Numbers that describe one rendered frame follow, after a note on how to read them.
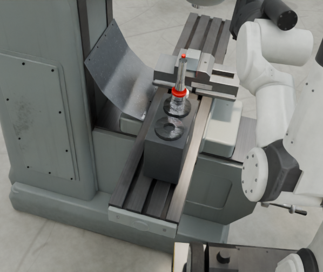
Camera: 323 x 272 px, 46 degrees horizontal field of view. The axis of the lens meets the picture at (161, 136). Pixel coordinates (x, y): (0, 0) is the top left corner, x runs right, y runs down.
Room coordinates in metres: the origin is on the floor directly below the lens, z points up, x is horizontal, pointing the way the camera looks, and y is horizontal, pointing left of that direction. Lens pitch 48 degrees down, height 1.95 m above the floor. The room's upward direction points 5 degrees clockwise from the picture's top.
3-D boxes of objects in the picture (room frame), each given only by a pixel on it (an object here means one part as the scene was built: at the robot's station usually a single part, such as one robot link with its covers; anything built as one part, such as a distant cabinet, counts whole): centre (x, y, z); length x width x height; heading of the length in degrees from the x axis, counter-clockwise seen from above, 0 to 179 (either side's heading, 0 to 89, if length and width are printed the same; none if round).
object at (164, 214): (1.19, -0.08, 0.86); 1.24 x 0.23 x 0.08; 169
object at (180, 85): (0.89, -0.04, 1.22); 0.03 x 0.03 x 0.11
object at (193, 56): (1.25, -0.10, 1.01); 0.06 x 0.05 x 0.06; 170
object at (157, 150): (0.84, -0.03, 1.00); 0.22 x 0.12 x 0.20; 168
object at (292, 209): (0.95, -0.58, 0.48); 0.22 x 0.06 x 0.06; 79
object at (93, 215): (1.24, 0.16, 0.10); 1.20 x 0.60 x 0.20; 79
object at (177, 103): (0.89, -0.04, 1.13); 0.05 x 0.05 x 0.06
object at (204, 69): (1.24, -0.15, 0.99); 0.12 x 0.06 x 0.04; 170
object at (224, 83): (1.25, -0.13, 0.96); 0.35 x 0.15 x 0.11; 80
